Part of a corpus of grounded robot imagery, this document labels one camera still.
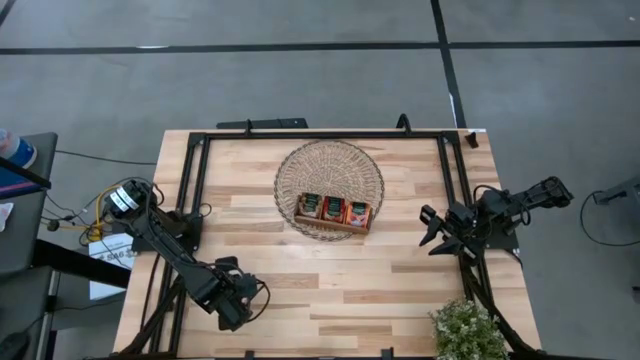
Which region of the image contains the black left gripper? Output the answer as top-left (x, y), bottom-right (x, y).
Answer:
top-left (212, 272), bottom-right (260, 333)

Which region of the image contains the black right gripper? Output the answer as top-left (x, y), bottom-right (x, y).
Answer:
top-left (418, 203), bottom-right (494, 259)

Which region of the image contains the orange peach tea bag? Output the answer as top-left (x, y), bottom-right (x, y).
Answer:
top-left (346, 200), bottom-right (373, 230)

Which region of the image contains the red strawberry tea bag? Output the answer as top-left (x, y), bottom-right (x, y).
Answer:
top-left (322, 195), bottom-right (348, 224)

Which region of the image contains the beige vanilla tea bag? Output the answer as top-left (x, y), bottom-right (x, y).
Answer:
top-left (298, 192), bottom-right (324, 220)

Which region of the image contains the wooden tea box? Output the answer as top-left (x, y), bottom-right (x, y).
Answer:
top-left (293, 191), bottom-right (375, 236)

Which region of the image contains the green white-flowered plant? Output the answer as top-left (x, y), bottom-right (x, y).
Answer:
top-left (428, 297), bottom-right (510, 360)

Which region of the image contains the round woven placemat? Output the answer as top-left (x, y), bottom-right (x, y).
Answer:
top-left (273, 138), bottom-right (386, 242)

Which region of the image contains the white paper box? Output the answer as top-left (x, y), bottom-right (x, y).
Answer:
top-left (88, 232), bottom-right (136, 301)

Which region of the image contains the black diagonal beam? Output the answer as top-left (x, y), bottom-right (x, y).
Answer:
top-left (32, 238), bottom-right (132, 290)

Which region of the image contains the grey furniture piece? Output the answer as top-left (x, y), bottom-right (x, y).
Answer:
top-left (593, 174), bottom-right (640, 206)

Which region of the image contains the black computer mouse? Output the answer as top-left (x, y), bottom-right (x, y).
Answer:
top-left (0, 331), bottom-right (31, 360)

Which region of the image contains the grey side table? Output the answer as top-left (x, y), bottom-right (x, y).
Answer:
top-left (0, 132), bottom-right (59, 274)

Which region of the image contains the white paper sheet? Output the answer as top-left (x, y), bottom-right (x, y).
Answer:
top-left (0, 201), bottom-right (15, 234)

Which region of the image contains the thin black strip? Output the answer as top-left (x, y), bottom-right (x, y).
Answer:
top-left (0, 156), bottom-right (53, 190)

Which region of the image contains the blue white canister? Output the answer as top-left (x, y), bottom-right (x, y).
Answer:
top-left (0, 128), bottom-right (39, 170)

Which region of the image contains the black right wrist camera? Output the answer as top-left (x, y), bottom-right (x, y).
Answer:
top-left (447, 200), bottom-right (477, 226)

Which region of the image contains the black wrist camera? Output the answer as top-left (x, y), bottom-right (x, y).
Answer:
top-left (214, 255), bottom-right (241, 275)
top-left (447, 200), bottom-right (477, 226)

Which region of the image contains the black left camera cable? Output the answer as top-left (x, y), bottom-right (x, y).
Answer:
top-left (234, 269), bottom-right (272, 324)

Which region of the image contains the black camera cable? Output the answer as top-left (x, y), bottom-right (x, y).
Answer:
top-left (234, 269), bottom-right (272, 324)
top-left (472, 183), bottom-right (532, 227)

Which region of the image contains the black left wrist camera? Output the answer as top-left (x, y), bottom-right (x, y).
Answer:
top-left (214, 255), bottom-right (241, 275)

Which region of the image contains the black right camera cable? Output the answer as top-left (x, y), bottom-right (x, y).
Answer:
top-left (472, 183), bottom-right (532, 227)

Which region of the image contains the black floor cable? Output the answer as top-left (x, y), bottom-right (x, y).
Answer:
top-left (579, 189), bottom-right (640, 248)

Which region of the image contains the black table frame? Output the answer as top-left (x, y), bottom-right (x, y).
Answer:
top-left (117, 128), bottom-right (544, 360)

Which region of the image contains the yellow cable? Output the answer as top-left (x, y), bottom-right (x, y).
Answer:
top-left (88, 183), bottom-right (126, 242)

